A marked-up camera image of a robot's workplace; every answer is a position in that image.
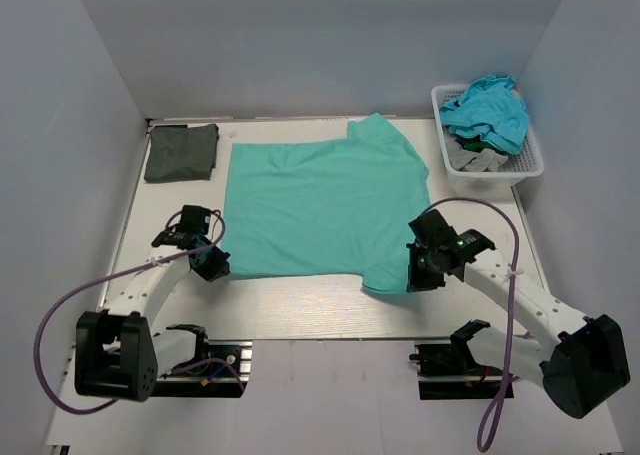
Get teal t shirt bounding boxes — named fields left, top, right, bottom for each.
left=221, top=114, right=430, bottom=294

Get white plastic basket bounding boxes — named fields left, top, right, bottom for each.
left=431, top=84, right=544, bottom=186

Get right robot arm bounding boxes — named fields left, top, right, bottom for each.
left=409, top=243, right=630, bottom=419

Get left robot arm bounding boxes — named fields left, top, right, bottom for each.
left=74, top=245, right=230, bottom=402

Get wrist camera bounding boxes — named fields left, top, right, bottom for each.
left=151, top=205, right=219, bottom=251
left=409, top=210, right=495, bottom=271

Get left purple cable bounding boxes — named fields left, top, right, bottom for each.
left=33, top=208, right=247, bottom=415

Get light blue t shirt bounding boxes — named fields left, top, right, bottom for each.
left=439, top=75, right=529, bottom=155

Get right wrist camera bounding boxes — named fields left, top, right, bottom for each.
left=409, top=210, right=495, bottom=271

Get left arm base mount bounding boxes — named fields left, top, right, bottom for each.
left=152, top=341, right=253, bottom=399

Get grey cloth in basket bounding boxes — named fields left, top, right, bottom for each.
left=445, top=137, right=508, bottom=172

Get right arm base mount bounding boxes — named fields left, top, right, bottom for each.
left=409, top=341, right=502, bottom=401

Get green cloth in basket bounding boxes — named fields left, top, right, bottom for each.
left=460, top=139, right=494, bottom=153

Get folded dark green t shirt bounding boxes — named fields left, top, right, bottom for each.
left=144, top=124, right=219, bottom=184

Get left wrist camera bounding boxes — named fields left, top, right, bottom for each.
left=151, top=205, right=219, bottom=251

